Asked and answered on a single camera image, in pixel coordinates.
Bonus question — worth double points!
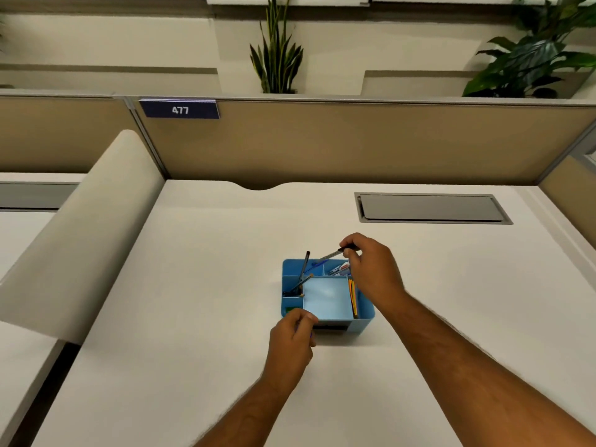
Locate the black silver slim pen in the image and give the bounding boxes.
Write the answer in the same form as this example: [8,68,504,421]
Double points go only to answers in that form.
[297,250,312,287]

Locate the person's right hand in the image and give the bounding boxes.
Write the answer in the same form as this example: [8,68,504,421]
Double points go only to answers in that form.
[338,232,409,318]

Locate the person's left hand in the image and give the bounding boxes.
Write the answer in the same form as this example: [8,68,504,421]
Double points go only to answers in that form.
[262,307,321,397]

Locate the green potted plant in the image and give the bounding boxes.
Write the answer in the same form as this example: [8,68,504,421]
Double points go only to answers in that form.
[248,0,305,95]

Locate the beige side panel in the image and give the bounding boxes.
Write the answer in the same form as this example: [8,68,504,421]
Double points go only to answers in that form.
[538,153,596,251]

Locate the white divider screen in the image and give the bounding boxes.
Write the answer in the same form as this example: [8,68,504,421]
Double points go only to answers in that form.
[0,129,166,346]

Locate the person's right forearm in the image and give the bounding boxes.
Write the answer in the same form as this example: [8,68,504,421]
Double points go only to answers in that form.
[384,291,596,447]

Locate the grey cable cover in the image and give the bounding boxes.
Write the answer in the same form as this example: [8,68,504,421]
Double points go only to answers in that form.
[354,192,515,225]
[0,181,81,213]

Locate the broad leaf green plant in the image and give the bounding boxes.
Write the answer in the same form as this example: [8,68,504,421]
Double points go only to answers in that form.
[461,0,596,100]

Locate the blue desk organizer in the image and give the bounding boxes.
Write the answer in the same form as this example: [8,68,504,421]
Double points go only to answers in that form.
[281,258,377,335]

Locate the person's left forearm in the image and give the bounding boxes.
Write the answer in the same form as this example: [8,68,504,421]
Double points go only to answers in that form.
[193,376,294,447]

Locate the beige partition panel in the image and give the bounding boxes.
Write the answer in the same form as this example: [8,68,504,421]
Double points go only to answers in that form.
[132,97,596,191]
[0,94,142,176]

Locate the blue number sign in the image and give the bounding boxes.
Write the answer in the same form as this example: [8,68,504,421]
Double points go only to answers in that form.
[138,97,221,120]

